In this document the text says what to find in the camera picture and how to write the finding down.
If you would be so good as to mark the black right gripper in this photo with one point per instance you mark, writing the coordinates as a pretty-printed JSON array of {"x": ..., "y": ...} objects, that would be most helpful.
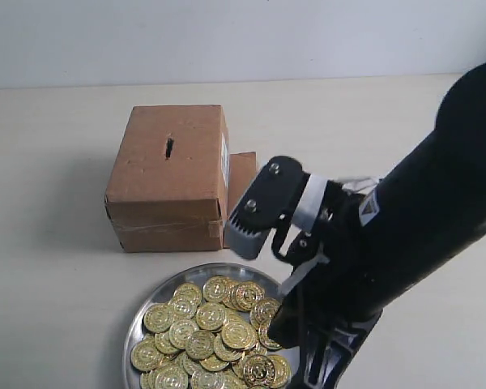
[{"x": 316, "y": 232}]

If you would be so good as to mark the cardboard box with slot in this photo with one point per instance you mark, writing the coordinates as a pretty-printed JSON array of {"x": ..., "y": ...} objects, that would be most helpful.
[{"x": 174, "y": 180}]

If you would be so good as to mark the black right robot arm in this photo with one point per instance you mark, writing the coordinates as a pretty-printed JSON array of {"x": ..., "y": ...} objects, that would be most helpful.
[{"x": 376, "y": 247}]

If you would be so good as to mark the gold coin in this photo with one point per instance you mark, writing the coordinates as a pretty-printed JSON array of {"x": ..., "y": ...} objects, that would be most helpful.
[
  {"x": 264, "y": 338},
  {"x": 216, "y": 288},
  {"x": 259, "y": 370},
  {"x": 158, "y": 318},
  {"x": 263, "y": 311},
  {"x": 245, "y": 295},
  {"x": 145, "y": 357},
  {"x": 171, "y": 377},
  {"x": 191, "y": 291},
  {"x": 210, "y": 316},
  {"x": 239, "y": 335}
]

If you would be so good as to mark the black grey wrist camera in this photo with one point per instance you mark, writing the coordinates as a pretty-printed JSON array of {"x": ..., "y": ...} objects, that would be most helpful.
[{"x": 263, "y": 202}]

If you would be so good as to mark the round steel plate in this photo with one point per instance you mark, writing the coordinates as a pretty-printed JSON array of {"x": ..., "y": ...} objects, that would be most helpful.
[{"x": 202, "y": 354}]

